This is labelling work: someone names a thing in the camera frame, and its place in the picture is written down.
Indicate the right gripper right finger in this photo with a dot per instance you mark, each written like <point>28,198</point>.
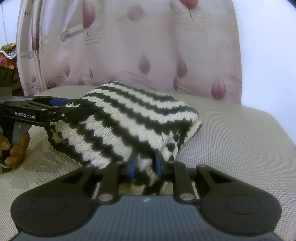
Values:
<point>176,173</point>

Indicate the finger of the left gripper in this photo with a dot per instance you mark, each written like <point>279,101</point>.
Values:
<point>61,102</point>
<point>67,113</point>

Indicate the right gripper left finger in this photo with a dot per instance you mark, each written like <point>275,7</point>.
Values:
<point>114,174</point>

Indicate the black white striped knit cardigan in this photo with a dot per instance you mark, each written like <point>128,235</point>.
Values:
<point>123,120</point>

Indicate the left hand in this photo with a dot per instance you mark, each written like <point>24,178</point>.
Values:
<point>17,152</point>

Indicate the brown cardboard boxes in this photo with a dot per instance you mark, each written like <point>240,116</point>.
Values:
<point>10,82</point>

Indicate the colourful floral bundle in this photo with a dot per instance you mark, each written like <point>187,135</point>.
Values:
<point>8,56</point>

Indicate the grey woven mattress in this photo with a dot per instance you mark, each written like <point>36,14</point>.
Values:
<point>245,143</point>

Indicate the pink leaf print curtain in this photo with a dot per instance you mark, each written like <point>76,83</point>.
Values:
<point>189,47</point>

